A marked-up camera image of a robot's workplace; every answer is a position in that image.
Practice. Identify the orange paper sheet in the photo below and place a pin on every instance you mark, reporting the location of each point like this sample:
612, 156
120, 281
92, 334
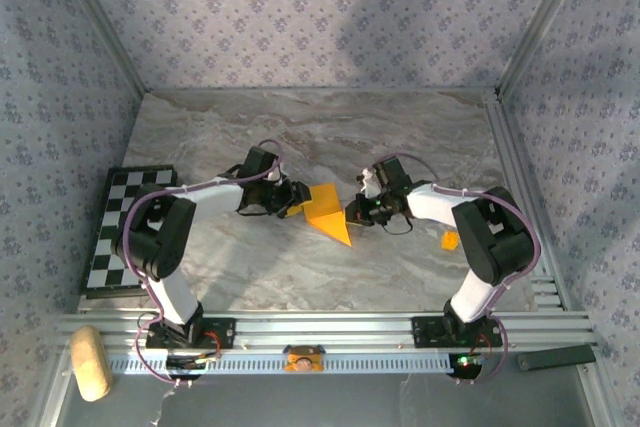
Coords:
325, 202

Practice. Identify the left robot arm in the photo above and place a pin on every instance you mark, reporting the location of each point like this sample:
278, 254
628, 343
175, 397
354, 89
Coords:
210, 197

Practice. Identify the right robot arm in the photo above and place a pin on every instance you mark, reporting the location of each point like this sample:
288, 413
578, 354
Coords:
430, 202

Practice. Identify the small orange block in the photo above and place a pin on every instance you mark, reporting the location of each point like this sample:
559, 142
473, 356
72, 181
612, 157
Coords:
450, 241

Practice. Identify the black white checkerboard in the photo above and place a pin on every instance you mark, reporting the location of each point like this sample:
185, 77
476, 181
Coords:
112, 187

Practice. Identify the circuit board with status light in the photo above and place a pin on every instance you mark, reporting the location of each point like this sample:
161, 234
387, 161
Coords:
467, 363

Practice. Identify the black bar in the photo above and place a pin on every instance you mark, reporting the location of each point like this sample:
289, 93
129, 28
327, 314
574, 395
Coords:
555, 358

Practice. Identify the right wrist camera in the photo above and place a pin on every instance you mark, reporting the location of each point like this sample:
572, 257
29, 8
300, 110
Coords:
367, 184

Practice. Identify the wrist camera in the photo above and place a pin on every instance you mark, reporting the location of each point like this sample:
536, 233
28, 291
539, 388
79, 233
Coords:
277, 176
367, 184

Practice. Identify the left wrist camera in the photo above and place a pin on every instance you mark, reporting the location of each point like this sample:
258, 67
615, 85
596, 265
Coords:
277, 176

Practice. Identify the aluminium front rail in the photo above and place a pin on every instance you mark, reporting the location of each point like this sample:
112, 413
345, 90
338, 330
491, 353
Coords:
325, 329

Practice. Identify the aluminium side rail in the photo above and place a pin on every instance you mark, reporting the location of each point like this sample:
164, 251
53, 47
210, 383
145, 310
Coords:
505, 147

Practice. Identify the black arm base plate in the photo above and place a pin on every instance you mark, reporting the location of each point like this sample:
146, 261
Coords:
220, 333
427, 332

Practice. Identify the aluminium frame post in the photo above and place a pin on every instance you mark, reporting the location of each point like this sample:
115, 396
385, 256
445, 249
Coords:
541, 22
104, 22

